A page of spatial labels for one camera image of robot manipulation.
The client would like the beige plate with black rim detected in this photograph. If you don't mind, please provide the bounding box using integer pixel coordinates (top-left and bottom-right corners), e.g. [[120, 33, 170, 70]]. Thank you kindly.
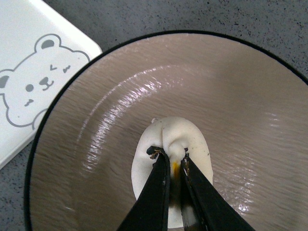
[[25, 32, 308, 231]]

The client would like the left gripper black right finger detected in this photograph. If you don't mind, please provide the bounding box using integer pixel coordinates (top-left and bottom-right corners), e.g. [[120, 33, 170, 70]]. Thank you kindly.
[[180, 155, 254, 231]]

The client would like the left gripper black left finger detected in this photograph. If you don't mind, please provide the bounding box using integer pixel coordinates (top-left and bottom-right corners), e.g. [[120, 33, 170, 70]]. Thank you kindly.
[[118, 146, 170, 231]]

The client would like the white bear print tray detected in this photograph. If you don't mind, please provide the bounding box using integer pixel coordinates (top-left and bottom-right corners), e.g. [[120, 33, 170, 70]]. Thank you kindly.
[[0, 0, 102, 166]]

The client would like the white steamed bun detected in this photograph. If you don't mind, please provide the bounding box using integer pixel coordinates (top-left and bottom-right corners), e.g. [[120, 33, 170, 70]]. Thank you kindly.
[[131, 116, 213, 229]]

